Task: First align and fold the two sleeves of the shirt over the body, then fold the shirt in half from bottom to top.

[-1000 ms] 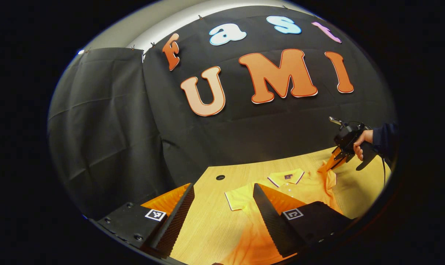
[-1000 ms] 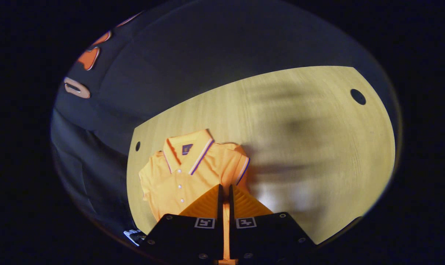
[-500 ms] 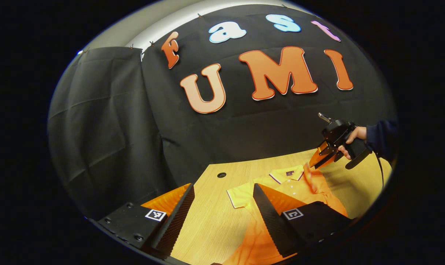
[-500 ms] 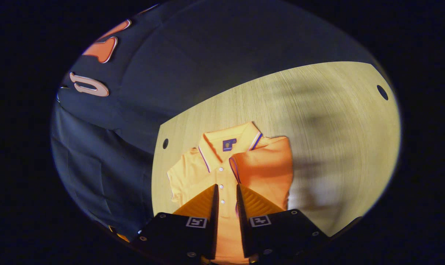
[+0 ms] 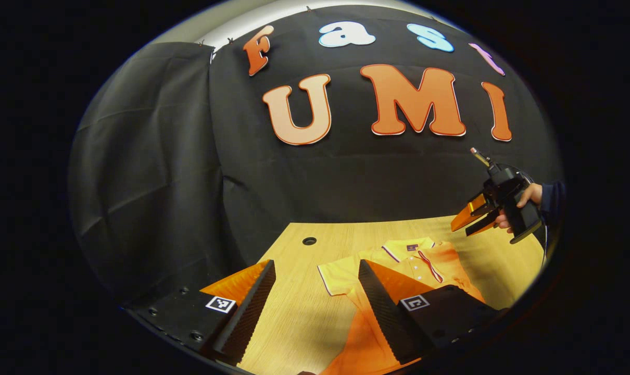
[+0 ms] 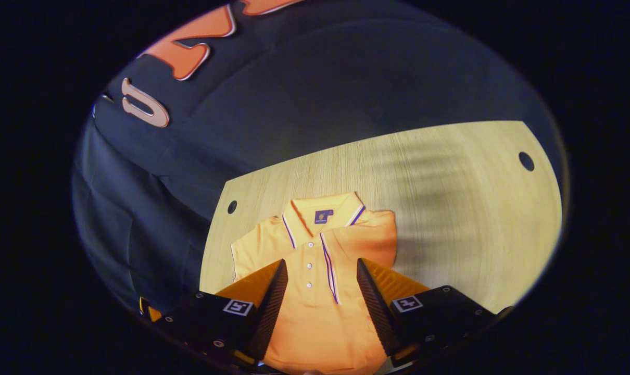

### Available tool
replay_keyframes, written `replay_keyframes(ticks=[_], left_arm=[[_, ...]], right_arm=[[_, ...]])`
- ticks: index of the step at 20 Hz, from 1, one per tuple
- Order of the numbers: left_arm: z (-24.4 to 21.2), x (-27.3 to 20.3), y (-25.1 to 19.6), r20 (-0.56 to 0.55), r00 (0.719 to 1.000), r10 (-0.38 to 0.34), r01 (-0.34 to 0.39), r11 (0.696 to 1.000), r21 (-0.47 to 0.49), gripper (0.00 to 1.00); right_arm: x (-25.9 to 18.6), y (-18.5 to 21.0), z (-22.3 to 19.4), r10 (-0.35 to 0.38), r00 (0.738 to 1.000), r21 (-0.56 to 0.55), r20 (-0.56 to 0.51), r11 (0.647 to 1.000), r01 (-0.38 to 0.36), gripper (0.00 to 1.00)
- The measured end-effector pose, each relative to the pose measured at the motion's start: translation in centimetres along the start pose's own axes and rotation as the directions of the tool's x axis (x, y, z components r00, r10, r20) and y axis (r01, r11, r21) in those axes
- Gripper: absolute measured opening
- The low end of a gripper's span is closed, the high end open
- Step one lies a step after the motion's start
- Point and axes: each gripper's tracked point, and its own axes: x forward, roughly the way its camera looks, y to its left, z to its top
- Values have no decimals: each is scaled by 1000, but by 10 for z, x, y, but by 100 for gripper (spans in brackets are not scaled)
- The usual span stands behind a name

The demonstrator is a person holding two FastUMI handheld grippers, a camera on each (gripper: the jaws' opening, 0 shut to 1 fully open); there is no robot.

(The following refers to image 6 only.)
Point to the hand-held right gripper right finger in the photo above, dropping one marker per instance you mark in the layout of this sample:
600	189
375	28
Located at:
380	307

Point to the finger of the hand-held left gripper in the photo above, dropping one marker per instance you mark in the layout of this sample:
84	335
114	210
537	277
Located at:
151	312

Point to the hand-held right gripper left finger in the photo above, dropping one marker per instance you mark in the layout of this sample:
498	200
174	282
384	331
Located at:
271	307

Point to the orange T-shirt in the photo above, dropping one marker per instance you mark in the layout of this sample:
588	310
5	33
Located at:
315	323

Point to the black backdrop cloth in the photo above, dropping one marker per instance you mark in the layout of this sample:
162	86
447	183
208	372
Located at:
294	104

